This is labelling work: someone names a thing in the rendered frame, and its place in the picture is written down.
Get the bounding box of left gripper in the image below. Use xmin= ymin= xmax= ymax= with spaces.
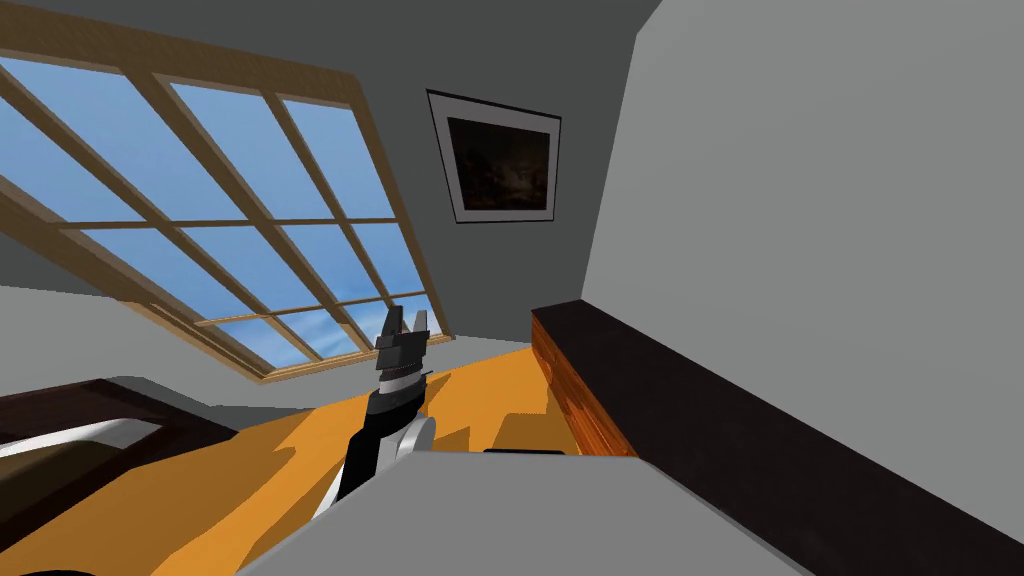
xmin=373 ymin=304 xmax=434 ymax=374

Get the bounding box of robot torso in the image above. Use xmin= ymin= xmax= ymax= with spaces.
xmin=234 ymin=447 xmax=811 ymax=576

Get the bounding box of dark brown bed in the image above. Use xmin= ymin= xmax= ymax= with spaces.
xmin=0 ymin=377 xmax=240 ymax=555

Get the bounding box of black top wooden cabinet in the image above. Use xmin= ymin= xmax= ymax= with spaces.
xmin=530 ymin=298 xmax=1024 ymax=576

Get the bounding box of dark framed wall picture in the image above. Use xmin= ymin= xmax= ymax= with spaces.
xmin=425 ymin=87 xmax=563 ymax=225

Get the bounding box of wooden frame window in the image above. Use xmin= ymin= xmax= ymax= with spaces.
xmin=0 ymin=1 xmax=456 ymax=386

